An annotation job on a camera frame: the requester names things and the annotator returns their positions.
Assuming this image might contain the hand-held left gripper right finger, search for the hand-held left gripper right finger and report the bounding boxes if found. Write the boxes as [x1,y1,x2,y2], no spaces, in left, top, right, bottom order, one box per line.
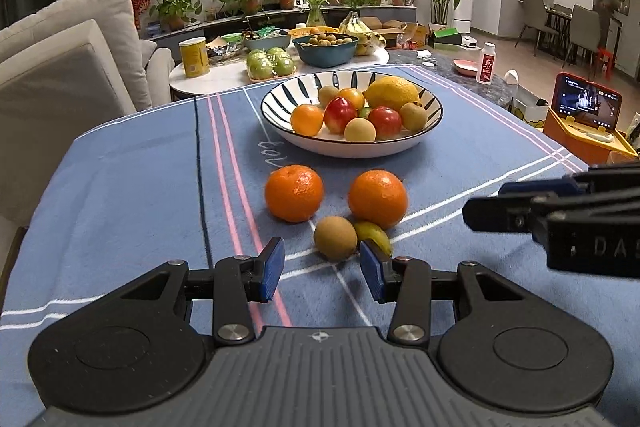
[360,240,576,346]

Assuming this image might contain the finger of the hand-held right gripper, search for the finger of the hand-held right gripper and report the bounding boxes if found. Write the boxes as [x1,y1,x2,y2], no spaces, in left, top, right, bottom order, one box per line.
[462,193,640,238]
[497,163,640,198]

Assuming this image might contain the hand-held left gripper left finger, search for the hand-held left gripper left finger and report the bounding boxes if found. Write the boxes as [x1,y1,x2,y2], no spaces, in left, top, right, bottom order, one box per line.
[47,237,286,344]

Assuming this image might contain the green yellow oval fruit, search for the green yellow oval fruit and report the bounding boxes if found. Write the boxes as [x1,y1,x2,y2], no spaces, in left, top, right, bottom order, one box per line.
[352,221,394,258]

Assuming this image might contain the red plum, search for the red plum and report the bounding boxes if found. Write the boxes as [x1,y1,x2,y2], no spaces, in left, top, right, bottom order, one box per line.
[368,106,403,140]

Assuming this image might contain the small orange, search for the small orange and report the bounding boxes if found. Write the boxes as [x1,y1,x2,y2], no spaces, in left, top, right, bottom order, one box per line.
[290,104,325,138]
[337,88,366,110]

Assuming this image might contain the yellow red small apple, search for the yellow red small apple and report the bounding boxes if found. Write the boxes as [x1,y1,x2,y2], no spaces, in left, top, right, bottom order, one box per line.
[323,97,358,135]

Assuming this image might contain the white blue striped bowl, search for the white blue striped bowl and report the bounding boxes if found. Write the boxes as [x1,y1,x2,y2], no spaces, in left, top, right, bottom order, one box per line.
[260,70,444,158]

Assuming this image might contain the orange wooden stand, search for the orange wooden stand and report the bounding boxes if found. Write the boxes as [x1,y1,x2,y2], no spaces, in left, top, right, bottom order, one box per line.
[542,107,639,166]

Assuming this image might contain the large orange mandarin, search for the large orange mandarin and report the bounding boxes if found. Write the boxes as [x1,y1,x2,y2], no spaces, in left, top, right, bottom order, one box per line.
[347,169,409,230]
[264,165,325,224]

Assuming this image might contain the white printed bag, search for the white printed bag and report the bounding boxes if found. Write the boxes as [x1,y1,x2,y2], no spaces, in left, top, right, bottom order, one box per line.
[505,69,551,130]

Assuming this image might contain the smartphone with lit screen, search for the smartphone with lit screen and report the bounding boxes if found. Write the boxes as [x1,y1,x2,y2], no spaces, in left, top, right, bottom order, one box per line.
[550,72,623,132]

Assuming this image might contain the white bottle red label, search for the white bottle red label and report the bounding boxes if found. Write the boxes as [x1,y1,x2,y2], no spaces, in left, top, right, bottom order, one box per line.
[476,42,497,86]

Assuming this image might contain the dark marble table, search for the dark marble table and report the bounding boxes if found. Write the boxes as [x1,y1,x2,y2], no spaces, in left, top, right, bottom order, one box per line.
[387,49,516,110]

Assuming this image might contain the red stool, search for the red stool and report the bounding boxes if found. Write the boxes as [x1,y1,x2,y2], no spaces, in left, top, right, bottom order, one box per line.
[597,48,617,80]

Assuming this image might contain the blue striped tablecloth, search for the blue striped tablecloth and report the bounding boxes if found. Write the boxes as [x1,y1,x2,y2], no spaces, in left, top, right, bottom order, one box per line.
[0,63,591,413]

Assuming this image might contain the yellow lemon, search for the yellow lemon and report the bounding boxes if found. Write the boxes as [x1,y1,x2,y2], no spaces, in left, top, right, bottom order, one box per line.
[362,76,422,110]

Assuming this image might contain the grey dining chair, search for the grey dining chair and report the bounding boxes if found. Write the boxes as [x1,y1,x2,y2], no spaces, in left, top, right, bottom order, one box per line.
[515,0,551,53]
[567,4,604,68]

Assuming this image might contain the green box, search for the green box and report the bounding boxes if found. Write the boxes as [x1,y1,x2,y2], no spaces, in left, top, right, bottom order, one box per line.
[432,28,464,50]

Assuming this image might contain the white air purifier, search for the white air purifier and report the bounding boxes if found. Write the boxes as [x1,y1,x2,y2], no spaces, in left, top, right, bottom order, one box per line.
[452,0,474,32]

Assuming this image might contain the cardboard box with red bag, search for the cardboard box with red bag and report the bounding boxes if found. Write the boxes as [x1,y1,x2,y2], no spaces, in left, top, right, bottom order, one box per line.
[396,23,432,51]

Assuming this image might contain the white round table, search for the white round table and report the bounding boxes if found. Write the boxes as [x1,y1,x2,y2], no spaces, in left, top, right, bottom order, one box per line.
[168,44,390,100]

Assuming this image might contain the open cardboard box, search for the open cardboard box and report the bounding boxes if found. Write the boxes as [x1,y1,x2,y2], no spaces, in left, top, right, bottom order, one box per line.
[361,18,408,35]

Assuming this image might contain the teal bowl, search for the teal bowl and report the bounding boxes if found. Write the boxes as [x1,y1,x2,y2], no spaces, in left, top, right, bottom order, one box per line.
[292,34,360,68]

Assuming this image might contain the bunch of bananas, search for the bunch of bananas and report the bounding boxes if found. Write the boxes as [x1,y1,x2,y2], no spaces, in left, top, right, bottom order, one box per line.
[339,12,387,56]

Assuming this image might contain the yellow can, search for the yellow can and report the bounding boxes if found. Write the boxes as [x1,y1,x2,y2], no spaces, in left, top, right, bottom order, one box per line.
[179,37,211,79]

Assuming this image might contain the pile of snack wrappers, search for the pile of snack wrappers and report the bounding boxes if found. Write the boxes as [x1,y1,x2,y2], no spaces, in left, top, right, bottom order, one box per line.
[207,37,247,60]

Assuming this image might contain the pile of longans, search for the pile of longans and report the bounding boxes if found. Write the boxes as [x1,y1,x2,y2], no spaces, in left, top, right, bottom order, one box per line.
[296,33,357,48]

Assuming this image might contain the yellow basket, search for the yellow basket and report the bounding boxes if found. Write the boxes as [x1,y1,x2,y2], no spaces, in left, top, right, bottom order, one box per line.
[289,26,341,38]

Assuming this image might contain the low grey television cabinet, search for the low grey television cabinet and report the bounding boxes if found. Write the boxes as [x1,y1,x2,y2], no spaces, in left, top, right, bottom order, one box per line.
[140,4,418,41]

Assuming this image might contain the spider plant in glass vase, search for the spider plant in glass vase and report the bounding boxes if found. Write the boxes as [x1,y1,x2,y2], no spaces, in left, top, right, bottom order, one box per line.
[297,0,342,28]

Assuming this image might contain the grey sofa cushion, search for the grey sofa cushion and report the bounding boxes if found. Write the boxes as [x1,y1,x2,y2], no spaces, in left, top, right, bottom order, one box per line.
[0,19,138,224]

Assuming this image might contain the red berry arrangement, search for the red berry arrangement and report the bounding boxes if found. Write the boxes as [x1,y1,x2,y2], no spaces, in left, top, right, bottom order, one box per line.
[129,0,162,30]

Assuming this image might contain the beige sofa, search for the beige sofa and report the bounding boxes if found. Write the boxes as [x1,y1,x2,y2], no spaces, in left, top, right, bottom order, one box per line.
[0,0,176,228]

